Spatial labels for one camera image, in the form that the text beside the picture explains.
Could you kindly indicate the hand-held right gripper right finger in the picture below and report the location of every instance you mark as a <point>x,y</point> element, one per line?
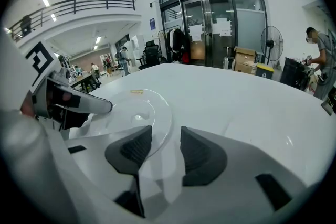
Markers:
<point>249,165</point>

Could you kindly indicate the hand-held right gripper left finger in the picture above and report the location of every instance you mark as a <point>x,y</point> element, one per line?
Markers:
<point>92,165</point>

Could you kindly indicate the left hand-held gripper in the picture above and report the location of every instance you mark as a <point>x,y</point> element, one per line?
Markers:
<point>42,65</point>

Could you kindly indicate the person's left forearm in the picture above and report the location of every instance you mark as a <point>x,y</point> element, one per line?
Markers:
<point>27,107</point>

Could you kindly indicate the black office chair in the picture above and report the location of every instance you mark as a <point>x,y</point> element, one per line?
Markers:
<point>151,53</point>

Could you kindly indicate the black bin yellow lid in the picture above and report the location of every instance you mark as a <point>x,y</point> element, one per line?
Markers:
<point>265,72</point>

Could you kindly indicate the large brown cardboard box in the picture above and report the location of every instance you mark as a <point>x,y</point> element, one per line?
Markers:
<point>242,68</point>

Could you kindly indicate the black smartphone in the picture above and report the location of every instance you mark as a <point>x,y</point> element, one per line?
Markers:
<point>328,107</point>

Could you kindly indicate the black washing machine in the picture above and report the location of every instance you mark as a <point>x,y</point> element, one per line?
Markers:
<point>294,74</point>

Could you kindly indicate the black balcony railing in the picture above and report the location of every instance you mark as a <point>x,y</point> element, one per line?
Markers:
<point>107,2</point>

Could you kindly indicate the silver suitcase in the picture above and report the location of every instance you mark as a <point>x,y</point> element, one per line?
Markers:
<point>229,63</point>

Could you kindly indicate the clothes rack with garments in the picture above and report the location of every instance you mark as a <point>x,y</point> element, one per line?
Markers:
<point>178,42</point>

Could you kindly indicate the open brown cardboard box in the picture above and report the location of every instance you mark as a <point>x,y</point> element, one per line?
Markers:
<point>242,59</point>

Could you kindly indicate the flat brown cardboard box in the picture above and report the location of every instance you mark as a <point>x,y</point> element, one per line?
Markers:
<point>244,50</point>

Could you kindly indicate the black standing fan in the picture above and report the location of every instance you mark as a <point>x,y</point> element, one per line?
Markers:
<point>271,43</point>

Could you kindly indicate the black framed glass door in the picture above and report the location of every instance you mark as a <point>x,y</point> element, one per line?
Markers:
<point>218,34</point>

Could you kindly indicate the blue wall poster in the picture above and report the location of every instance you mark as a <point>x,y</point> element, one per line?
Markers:
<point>152,24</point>

